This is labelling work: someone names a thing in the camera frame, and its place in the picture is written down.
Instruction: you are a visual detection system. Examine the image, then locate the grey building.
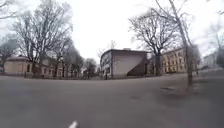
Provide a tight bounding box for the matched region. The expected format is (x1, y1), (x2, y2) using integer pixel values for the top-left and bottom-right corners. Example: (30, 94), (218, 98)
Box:
(99, 48), (149, 80)

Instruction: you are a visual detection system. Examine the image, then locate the grey asphalt road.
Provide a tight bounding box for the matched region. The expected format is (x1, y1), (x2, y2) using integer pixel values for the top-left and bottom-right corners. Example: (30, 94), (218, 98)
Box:
(0, 70), (224, 128)

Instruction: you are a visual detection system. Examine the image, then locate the robot's own part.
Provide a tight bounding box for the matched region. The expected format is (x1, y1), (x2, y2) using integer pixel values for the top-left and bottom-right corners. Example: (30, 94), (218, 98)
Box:
(68, 120), (79, 128)

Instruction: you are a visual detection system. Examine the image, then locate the thin leaning bare tree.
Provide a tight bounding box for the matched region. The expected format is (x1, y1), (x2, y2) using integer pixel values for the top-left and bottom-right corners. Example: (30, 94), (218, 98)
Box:
(154, 0), (201, 87)

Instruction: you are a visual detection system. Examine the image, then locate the row of bare trees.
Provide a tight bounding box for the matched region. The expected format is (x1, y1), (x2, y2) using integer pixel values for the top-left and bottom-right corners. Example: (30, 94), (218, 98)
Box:
(0, 0), (98, 80)

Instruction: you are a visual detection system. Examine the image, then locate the small yellow building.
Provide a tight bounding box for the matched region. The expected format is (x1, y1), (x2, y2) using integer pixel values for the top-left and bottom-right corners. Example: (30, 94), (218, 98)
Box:
(3, 55), (68, 79)

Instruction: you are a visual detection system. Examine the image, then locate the pale building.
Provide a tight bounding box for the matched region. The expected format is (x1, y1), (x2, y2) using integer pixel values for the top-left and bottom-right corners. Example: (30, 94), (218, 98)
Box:
(202, 52), (222, 70)

